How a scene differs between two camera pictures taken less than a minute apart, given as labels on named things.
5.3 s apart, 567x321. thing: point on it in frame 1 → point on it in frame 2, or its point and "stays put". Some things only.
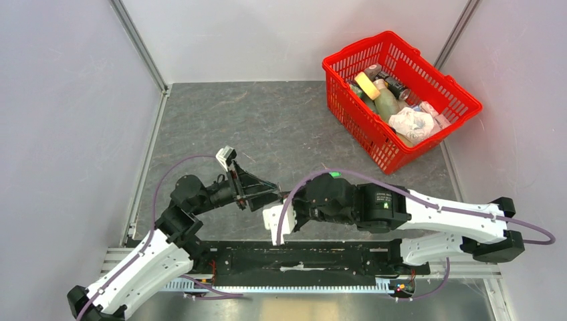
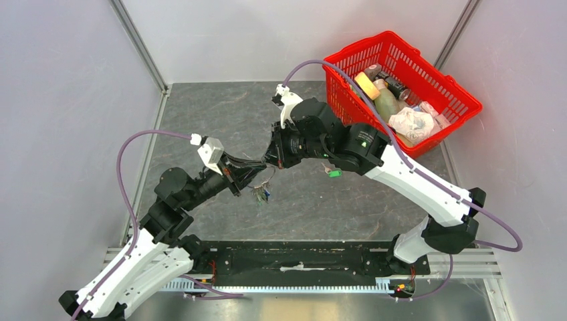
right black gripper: x=296 y=199 → x=277 y=154
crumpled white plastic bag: x=412 y=124 stays put
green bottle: x=386 y=103 stays put
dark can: x=395 y=87 stays put
